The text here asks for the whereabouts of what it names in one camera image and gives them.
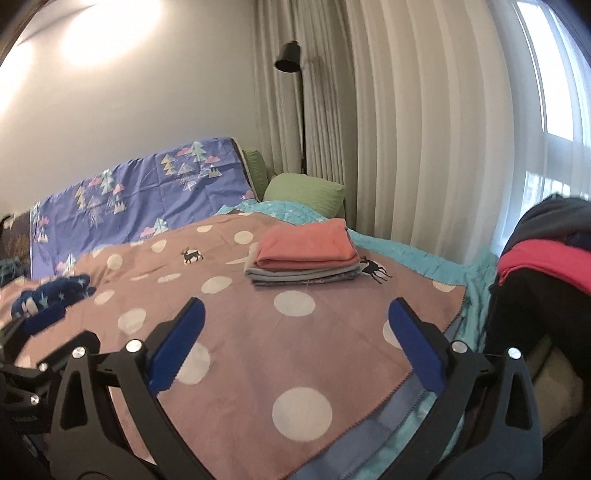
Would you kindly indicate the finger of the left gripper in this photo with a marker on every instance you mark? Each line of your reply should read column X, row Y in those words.
column 16, row 334

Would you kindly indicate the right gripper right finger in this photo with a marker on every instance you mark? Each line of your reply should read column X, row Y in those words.
column 484, row 423

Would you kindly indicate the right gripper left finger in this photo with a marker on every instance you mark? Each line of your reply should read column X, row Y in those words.
column 87, row 440

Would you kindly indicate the pink garment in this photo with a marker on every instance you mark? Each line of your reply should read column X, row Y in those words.
column 324, row 245

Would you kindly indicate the dark clothes pile on chair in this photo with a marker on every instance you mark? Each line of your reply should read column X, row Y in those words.
column 540, row 304

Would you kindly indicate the stack of folded clothes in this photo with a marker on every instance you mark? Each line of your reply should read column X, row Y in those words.
column 266, row 278

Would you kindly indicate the navy star-patterned garment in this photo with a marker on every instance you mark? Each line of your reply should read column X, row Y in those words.
column 64, row 291

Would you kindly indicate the teal quilted bedspread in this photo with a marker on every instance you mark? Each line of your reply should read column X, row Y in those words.
column 415, row 263

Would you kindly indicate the mauve polka-dot blanket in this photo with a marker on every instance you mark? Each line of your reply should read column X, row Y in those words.
column 282, row 381

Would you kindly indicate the blue tree-print headboard cover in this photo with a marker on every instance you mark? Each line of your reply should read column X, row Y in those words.
column 136, row 200

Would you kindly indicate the green pillow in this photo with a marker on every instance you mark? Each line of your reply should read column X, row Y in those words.
column 327, row 198

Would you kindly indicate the white pleated curtain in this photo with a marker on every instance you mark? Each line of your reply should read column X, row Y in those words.
column 443, row 120

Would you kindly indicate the black floor lamp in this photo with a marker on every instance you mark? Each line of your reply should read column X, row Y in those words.
column 289, row 63

